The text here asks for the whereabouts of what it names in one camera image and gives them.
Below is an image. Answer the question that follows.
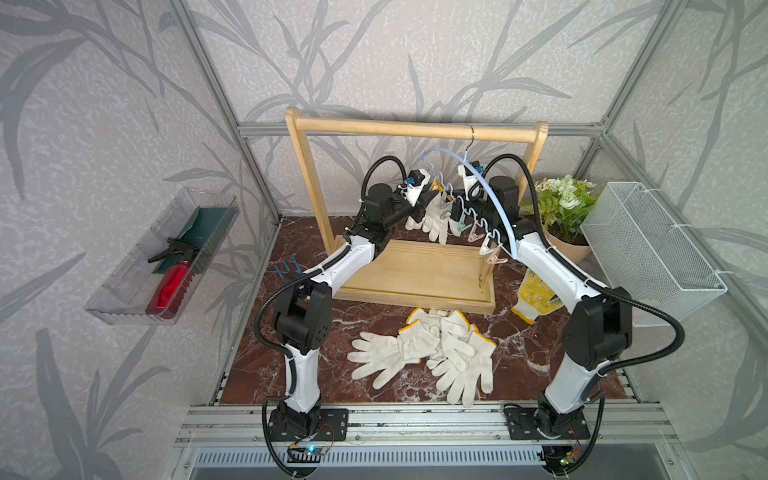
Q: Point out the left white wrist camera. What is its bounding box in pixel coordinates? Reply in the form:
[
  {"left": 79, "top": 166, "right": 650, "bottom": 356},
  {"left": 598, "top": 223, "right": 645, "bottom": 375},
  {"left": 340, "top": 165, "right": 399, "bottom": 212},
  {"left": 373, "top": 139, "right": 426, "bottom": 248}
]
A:
[{"left": 404, "top": 169, "right": 431, "bottom": 207}]

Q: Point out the blue hand rake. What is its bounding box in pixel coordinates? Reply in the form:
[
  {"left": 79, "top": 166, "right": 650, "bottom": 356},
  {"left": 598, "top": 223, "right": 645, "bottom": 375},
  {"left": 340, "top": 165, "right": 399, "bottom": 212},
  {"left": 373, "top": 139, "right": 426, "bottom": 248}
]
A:
[{"left": 274, "top": 255, "right": 303, "bottom": 280}]

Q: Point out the yellow patterned glove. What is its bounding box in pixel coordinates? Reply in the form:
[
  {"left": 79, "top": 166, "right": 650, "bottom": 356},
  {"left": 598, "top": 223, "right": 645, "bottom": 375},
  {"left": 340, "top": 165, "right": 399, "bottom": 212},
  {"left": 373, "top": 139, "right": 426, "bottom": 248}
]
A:
[{"left": 512, "top": 269, "right": 564, "bottom": 324}]

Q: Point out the green trowel in tray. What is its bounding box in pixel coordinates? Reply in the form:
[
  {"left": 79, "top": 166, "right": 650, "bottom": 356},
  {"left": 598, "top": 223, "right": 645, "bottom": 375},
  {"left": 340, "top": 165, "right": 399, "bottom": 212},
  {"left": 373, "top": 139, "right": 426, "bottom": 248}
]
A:
[{"left": 148, "top": 207, "right": 227, "bottom": 274}]

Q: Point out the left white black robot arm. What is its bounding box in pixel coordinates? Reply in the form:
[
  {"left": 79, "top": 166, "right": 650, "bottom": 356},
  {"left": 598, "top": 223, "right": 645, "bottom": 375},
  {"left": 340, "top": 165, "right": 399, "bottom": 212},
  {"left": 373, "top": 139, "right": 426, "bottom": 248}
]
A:
[{"left": 252, "top": 176, "right": 437, "bottom": 430}]

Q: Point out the red spray bottle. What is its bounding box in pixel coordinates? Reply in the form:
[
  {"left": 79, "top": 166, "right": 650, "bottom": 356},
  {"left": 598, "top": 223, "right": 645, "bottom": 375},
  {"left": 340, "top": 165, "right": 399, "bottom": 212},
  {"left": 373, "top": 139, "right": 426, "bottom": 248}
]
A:
[{"left": 145, "top": 250, "right": 199, "bottom": 320}]

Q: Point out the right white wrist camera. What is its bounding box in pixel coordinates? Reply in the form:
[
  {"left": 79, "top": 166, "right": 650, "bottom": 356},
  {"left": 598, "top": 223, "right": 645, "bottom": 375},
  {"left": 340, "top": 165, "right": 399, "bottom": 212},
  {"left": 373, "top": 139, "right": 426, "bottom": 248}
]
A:
[{"left": 458, "top": 161, "right": 483, "bottom": 200}]

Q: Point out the white glove far left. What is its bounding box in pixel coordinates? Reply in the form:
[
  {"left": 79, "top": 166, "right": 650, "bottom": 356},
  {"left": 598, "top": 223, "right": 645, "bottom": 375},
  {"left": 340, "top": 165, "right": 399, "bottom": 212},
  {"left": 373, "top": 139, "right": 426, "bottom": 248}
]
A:
[{"left": 347, "top": 321, "right": 440, "bottom": 389}]

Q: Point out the white wire basket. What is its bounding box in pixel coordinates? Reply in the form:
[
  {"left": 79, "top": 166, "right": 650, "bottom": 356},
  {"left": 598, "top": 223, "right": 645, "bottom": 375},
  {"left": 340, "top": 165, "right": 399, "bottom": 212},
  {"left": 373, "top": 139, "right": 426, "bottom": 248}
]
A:
[{"left": 581, "top": 182, "right": 727, "bottom": 320}]

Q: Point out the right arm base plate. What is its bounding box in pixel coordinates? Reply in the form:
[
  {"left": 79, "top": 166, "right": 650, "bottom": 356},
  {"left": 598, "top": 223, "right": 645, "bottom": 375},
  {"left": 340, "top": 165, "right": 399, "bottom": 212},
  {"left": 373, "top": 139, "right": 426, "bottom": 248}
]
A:
[{"left": 502, "top": 403, "right": 591, "bottom": 441}]

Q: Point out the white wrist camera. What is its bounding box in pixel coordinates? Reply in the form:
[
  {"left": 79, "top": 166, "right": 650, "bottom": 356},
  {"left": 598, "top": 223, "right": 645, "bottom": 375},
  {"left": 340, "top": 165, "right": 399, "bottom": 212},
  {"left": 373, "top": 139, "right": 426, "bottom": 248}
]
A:
[
  {"left": 404, "top": 169, "right": 431, "bottom": 207},
  {"left": 458, "top": 161, "right": 483, "bottom": 200}
]

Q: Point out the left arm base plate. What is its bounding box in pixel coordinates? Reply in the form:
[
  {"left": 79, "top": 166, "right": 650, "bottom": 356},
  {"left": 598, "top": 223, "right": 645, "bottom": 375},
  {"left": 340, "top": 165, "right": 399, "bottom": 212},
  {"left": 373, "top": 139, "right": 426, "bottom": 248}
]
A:
[{"left": 267, "top": 408, "right": 350, "bottom": 441}]

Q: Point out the aluminium front rail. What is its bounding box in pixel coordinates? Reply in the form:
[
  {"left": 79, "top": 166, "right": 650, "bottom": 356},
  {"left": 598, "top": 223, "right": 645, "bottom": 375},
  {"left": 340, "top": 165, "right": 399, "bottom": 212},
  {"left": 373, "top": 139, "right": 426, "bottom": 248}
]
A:
[{"left": 174, "top": 400, "right": 680, "bottom": 447}]

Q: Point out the white glove pile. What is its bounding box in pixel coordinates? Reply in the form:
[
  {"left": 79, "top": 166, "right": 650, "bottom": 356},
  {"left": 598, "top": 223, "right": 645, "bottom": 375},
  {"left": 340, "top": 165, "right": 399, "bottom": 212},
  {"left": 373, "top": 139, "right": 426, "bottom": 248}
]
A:
[
  {"left": 427, "top": 310, "right": 497, "bottom": 409},
  {"left": 404, "top": 194, "right": 439, "bottom": 238}
]

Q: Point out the wooden hanging rack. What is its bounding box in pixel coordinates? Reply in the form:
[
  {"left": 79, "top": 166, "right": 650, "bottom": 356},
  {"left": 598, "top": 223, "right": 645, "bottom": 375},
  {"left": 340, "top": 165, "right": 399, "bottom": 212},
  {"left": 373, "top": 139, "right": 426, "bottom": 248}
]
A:
[{"left": 285, "top": 107, "right": 549, "bottom": 314}]

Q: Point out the blue clip hanger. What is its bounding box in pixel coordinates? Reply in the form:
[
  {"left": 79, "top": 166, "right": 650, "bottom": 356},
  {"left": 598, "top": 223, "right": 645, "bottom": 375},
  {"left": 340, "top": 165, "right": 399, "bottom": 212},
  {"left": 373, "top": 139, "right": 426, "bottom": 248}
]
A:
[{"left": 406, "top": 146, "right": 519, "bottom": 264}]

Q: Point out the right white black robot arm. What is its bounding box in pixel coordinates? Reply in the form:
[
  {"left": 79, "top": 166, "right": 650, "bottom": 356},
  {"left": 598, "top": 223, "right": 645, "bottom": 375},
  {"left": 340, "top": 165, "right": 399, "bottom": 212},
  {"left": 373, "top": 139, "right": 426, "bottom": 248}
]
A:
[{"left": 448, "top": 176, "right": 685, "bottom": 437}]

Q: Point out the potted white flower plant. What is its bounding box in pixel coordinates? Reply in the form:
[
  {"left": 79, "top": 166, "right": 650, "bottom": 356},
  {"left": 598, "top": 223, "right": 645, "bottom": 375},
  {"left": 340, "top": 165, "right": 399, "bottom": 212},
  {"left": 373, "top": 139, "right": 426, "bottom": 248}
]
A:
[{"left": 535, "top": 175, "right": 597, "bottom": 264}]

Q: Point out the clear plastic wall tray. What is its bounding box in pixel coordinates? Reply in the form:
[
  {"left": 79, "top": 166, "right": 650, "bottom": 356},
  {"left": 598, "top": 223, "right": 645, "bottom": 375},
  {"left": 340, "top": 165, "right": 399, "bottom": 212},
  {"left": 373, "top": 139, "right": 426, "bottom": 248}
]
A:
[{"left": 85, "top": 187, "right": 240, "bottom": 326}]

